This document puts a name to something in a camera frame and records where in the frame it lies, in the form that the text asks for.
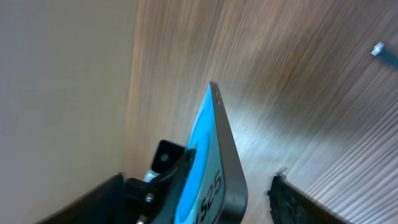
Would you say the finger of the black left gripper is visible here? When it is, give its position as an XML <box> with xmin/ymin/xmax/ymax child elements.
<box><xmin>124</xmin><ymin>140</ymin><xmax>195</xmax><ymax>224</ymax></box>

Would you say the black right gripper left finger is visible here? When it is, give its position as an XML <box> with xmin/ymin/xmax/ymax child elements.
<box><xmin>39</xmin><ymin>174</ymin><xmax>124</xmax><ymax>224</ymax></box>

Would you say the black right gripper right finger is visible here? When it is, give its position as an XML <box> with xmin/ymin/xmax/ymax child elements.
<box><xmin>267</xmin><ymin>168</ymin><xmax>351</xmax><ymax>224</ymax></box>

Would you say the blue Galaxy S25 smartphone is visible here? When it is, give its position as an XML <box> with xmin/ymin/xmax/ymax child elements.
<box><xmin>174</xmin><ymin>82</ymin><xmax>248</xmax><ymax>224</ymax></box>

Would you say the black USB charging cable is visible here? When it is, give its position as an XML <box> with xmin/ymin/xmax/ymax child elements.
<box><xmin>370</xmin><ymin>41</ymin><xmax>398</xmax><ymax>72</ymax></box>

